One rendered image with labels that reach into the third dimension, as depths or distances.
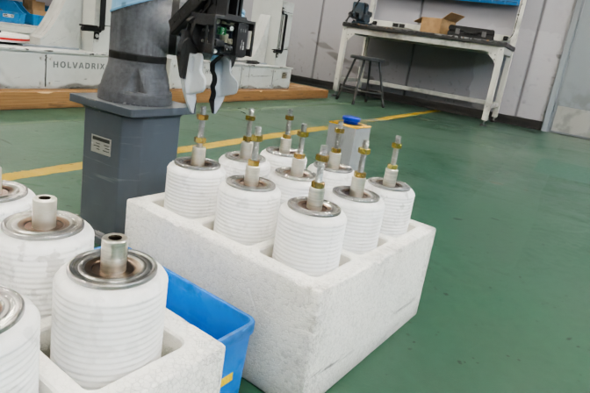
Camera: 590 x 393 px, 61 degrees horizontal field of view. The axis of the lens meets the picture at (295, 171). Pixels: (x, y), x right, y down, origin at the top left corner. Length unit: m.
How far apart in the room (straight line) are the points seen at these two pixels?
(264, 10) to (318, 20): 2.01
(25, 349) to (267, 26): 4.05
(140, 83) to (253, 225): 0.45
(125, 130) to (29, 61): 1.64
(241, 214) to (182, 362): 0.30
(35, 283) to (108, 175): 0.57
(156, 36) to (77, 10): 1.94
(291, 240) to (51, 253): 0.30
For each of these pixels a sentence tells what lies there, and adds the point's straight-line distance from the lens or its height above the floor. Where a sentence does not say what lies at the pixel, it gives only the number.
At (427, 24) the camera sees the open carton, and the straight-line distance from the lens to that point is 5.36.
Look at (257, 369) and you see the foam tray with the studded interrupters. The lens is 0.74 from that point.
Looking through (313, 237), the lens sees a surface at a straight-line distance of 0.66.
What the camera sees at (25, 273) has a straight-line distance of 0.54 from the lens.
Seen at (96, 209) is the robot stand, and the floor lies 0.07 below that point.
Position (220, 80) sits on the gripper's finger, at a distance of 0.82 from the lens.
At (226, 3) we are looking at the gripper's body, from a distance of 0.75.
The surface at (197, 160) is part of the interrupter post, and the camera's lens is 0.82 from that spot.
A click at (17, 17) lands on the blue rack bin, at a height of 0.32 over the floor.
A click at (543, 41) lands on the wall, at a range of 5.65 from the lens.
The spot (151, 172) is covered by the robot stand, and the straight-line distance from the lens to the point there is 1.09.
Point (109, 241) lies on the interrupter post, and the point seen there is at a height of 0.28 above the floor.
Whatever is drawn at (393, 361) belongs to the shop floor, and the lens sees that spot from 0.87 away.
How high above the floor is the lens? 0.46
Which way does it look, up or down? 14 degrees down
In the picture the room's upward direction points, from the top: 9 degrees clockwise
